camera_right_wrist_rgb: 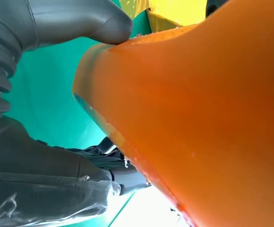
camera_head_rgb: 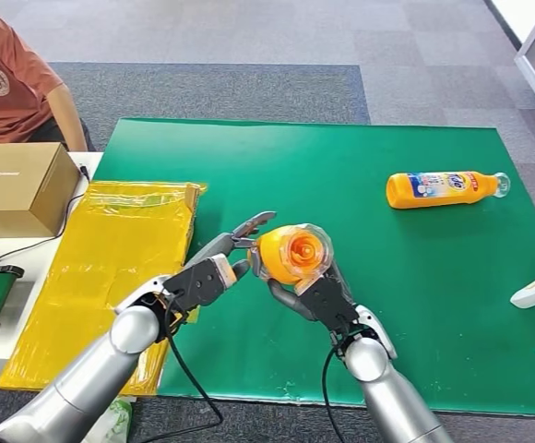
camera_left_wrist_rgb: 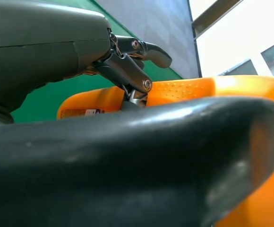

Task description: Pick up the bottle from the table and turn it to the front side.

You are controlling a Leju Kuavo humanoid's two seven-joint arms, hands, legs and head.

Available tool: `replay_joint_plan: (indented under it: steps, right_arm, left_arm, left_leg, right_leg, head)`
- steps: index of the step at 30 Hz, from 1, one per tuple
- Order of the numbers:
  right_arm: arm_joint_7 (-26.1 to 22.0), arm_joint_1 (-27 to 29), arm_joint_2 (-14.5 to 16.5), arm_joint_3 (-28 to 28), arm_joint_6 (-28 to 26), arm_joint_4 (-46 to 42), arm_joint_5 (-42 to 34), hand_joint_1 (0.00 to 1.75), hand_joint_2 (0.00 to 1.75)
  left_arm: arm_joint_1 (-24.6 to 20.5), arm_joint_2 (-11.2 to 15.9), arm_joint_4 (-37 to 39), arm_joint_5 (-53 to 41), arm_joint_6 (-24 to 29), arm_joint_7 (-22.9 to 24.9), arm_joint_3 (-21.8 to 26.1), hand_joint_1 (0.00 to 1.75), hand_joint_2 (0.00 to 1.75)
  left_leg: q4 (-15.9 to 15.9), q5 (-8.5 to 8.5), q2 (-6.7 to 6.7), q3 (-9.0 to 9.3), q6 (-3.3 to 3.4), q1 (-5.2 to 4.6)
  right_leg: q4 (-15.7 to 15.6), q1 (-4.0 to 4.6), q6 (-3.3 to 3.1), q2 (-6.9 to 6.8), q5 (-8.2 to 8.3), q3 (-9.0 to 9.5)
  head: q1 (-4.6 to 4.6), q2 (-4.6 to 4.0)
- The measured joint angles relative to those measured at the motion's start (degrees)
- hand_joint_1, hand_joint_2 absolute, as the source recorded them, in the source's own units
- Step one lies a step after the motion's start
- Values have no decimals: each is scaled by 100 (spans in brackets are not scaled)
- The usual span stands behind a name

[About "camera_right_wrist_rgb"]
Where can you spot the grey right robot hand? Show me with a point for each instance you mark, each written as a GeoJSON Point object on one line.
{"type": "Point", "coordinates": [32, 175]}

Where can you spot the yellow plastic bag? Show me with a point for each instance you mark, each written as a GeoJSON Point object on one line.
{"type": "Point", "coordinates": [174, 12]}

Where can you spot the green table mat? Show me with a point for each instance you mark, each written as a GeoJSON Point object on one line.
{"type": "Point", "coordinates": [51, 94]}

